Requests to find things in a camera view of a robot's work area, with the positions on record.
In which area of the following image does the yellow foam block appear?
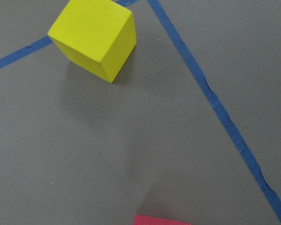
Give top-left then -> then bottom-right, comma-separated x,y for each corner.
48,0 -> 136,83

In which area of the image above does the red foam block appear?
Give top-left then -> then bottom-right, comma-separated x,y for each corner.
133,215 -> 191,225

